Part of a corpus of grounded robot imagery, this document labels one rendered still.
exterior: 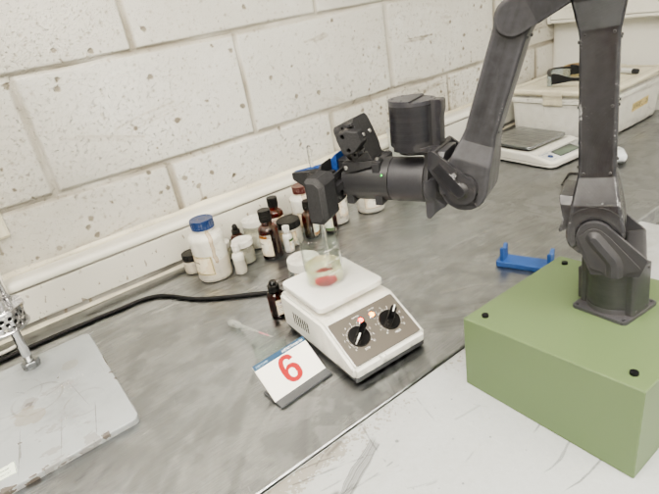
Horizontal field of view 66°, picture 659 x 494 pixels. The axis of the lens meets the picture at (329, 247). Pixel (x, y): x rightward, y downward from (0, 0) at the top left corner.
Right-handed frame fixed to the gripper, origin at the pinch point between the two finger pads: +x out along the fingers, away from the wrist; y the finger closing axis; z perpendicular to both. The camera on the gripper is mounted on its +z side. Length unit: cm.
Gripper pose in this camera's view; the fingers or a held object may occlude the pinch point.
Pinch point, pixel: (314, 175)
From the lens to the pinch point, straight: 72.8
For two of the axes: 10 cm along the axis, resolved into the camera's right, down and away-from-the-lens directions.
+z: -1.5, -8.8, -4.4
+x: -8.8, -0.9, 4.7
